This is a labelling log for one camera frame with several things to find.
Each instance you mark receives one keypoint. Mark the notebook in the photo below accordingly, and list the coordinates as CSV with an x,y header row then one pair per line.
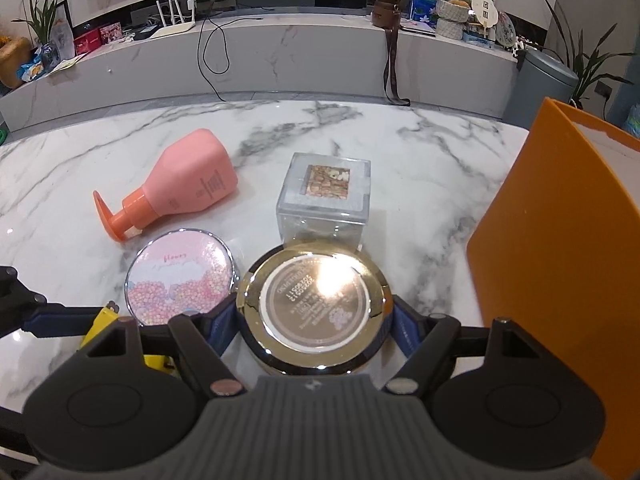
x,y
417,26

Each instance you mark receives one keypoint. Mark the grey woven basket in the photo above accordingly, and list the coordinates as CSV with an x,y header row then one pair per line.
x,y
452,10
450,30

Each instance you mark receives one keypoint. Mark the pink floral round compact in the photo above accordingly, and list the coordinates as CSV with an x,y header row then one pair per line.
x,y
180,280

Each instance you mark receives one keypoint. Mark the pink pump bottle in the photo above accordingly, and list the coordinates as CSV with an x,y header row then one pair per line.
x,y
185,180

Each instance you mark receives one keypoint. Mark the long-leaf potted plant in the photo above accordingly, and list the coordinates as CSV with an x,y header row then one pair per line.
x,y
582,67

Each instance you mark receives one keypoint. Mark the brown wicker basket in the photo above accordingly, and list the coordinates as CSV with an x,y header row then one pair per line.
x,y
12,60

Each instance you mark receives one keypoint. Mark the blue snack packet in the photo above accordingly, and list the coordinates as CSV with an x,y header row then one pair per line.
x,y
32,67

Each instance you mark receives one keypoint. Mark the gold round compact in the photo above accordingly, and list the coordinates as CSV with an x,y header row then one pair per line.
x,y
312,310

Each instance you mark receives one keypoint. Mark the white router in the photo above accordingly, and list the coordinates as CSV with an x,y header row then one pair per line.
x,y
175,27

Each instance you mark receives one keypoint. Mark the blue glass vase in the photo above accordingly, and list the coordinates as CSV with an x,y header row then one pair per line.
x,y
49,55

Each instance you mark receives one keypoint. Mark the pink printed box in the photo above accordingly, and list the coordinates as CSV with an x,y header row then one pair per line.
x,y
111,33

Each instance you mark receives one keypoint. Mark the white hand fan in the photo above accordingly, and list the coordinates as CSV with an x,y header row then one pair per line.
x,y
484,10

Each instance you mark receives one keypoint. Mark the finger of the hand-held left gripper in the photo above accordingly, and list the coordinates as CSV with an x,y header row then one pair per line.
x,y
65,320

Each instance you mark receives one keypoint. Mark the patterned round fan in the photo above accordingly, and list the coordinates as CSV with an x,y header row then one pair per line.
x,y
505,30

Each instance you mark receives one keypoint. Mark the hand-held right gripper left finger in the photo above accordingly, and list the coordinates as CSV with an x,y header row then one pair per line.
x,y
220,325

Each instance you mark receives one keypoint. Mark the slim-leaf potted plant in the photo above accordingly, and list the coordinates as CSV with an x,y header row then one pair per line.
x,y
44,15

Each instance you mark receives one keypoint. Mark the clear cube box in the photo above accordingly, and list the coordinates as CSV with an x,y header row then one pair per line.
x,y
325,195

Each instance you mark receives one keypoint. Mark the brown leather bag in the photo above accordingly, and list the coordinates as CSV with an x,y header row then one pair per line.
x,y
386,10

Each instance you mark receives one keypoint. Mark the black picture frame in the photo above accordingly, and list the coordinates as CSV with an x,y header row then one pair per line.
x,y
62,35

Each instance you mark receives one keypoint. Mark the blue flat box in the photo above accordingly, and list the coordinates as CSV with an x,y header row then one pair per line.
x,y
475,37

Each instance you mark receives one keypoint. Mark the orange cardboard box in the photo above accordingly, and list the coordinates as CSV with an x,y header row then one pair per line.
x,y
540,260

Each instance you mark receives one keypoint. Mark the grey trash bin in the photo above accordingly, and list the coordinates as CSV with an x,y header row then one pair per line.
x,y
542,85

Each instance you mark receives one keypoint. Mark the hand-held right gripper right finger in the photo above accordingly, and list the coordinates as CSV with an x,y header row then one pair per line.
x,y
405,330

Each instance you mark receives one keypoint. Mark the paper sheets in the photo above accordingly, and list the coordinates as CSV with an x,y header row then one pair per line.
x,y
62,65

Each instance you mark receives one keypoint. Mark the red box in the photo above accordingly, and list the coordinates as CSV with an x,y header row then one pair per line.
x,y
87,41

